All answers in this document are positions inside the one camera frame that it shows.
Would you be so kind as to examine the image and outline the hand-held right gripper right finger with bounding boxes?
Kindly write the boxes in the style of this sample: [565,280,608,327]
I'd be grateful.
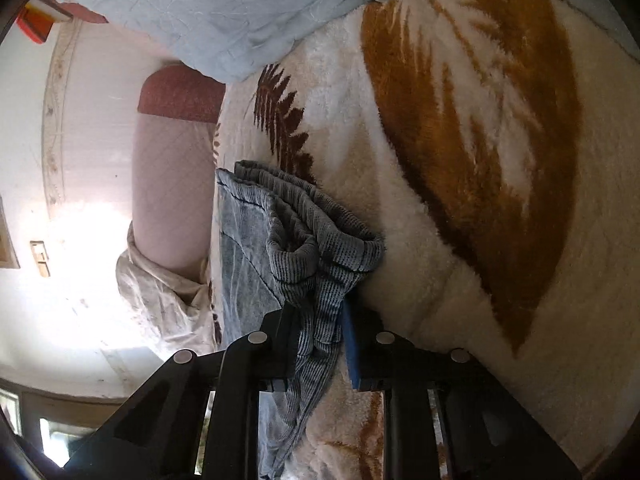
[342,300,583,480]

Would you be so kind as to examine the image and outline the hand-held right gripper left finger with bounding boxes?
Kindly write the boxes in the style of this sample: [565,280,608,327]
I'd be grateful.
[62,304,302,480]

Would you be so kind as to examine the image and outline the blue denim pants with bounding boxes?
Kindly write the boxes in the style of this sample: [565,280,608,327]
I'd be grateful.
[212,160,387,480]

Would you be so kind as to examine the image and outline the leaf print fleece blanket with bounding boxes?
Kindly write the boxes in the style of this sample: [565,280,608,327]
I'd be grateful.
[207,0,640,480]

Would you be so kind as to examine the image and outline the white leaf print pillow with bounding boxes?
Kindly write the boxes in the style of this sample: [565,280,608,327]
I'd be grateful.
[116,220,223,356]

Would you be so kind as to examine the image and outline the light blue quilted pillow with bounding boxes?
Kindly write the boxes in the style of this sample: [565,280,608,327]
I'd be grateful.
[50,0,631,83]

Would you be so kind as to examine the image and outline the red book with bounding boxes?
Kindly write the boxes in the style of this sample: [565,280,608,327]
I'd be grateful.
[17,9,52,44]

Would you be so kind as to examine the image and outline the white and yellow book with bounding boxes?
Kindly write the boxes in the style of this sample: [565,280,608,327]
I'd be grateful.
[27,1,69,24]

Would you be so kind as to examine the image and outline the beige wall switch panel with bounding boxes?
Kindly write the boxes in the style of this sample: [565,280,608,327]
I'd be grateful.
[30,241,51,277]

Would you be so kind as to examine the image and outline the wooden picture frame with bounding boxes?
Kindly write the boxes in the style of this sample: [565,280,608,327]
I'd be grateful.
[0,195,21,270]

